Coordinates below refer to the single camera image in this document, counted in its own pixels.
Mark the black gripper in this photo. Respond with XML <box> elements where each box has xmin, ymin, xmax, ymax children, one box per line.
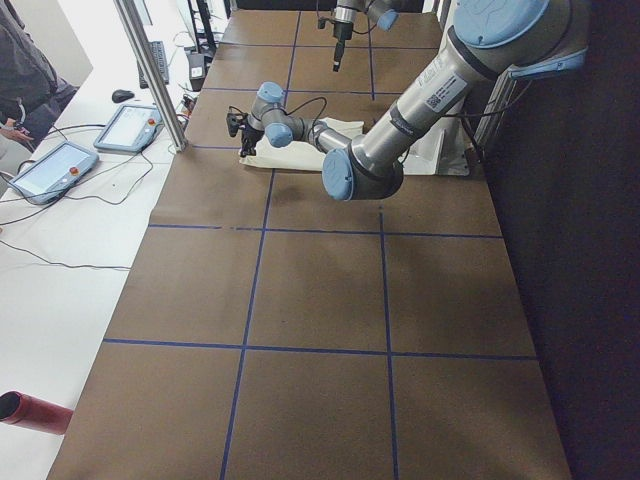
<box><xmin>332</xmin><ymin>20</ymin><xmax>352</xmax><ymax>72</ymax></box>
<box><xmin>240</xmin><ymin>126</ymin><xmax>260</xmax><ymax>158</ymax></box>

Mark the cream long sleeve cat shirt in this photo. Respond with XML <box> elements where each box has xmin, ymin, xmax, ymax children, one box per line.
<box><xmin>239</xmin><ymin>117</ymin><xmax>365</xmax><ymax>172</ymax></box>

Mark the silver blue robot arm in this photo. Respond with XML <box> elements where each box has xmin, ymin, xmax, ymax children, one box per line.
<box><xmin>226</xmin><ymin>1</ymin><xmax>591</xmax><ymax>201</ymax></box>
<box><xmin>331</xmin><ymin>0</ymin><xmax>403</xmax><ymax>72</ymax></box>

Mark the far blue teach pendant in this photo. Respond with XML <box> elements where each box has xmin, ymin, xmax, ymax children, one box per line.
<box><xmin>94</xmin><ymin>104</ymin><xmax>162</xmax><ymax>154</ymax></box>

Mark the blue teach pendant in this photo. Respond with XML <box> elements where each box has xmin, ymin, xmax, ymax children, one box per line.
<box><xmin>8</xmin><ymin>141</ymin><xmax>99</xmax><ymax>205</ymax></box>
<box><xmin>94</xmin><ymin>104</ymin><xmax>162</xmax><ymax>154</ymax></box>

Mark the black keyboard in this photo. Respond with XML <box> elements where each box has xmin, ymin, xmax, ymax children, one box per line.
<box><xmin>136</xmin><ymin>40</ymin><xmax>171</xmax><ymax>90</ymax></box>

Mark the black computer mouse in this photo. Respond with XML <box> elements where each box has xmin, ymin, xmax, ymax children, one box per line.
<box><xmin>111</xmin><ymin>89</ymin><xmax>135</xmax><ymax>104</ymax></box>

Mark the near blue teach pendant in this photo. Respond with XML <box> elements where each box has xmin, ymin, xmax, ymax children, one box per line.
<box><xmin>8</xmin><ymin>141</ymin><xmax>99</xmax><ymax>205</ymax></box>

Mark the person in dark jacket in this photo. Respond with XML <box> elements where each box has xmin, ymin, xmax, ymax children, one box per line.
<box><xmin>1</xmin><ymin>1</ymin><xmax>78</xmax><ymax>151</ymax></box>

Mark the red cylinder bottle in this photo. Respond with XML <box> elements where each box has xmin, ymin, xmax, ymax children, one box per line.
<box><xmin>1</xmin><ymin>391</ymin><xmax>74</xmax><ymax>435</ymax></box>

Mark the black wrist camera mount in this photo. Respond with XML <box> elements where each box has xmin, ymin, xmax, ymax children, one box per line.
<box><xmin>226</xmin><ymin>106</ymin><xmax>248</xmax><ymax>138</ymax></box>

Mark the aluminium frame post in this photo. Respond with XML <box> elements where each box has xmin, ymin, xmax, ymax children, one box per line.
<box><xmin>114</xmin><ymin>0</ymin><xmax>187</xmax><ymax>152</ymax></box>

